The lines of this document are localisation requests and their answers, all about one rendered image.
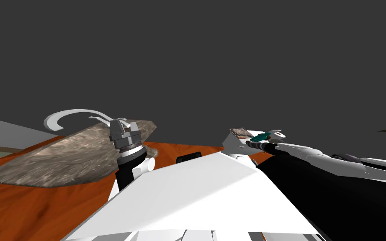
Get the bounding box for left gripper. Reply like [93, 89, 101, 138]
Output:
[109, 119, 143, 149]

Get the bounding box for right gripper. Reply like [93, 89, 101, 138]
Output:
[245, 140, 278, 155]

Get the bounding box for teal and white object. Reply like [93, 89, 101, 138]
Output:
[249, 129, 286, 143]

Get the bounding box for white curved chair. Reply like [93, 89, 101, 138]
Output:
[44, 108, 127, 132]

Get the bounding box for grey stone table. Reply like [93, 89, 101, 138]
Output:
[0, 118, 159, 189]

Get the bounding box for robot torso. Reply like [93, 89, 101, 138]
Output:
[60, 151, 325, 241]

